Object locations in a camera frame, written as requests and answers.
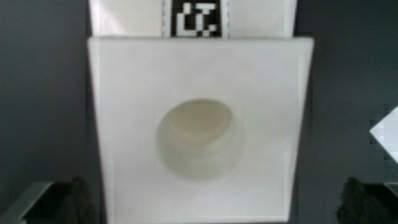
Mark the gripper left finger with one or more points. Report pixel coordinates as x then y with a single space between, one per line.
54 203

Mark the white marker sheet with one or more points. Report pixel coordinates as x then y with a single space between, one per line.
385 133

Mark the white lamp base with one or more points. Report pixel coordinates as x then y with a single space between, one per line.
200 72

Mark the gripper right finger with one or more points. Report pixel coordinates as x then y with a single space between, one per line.
369 203

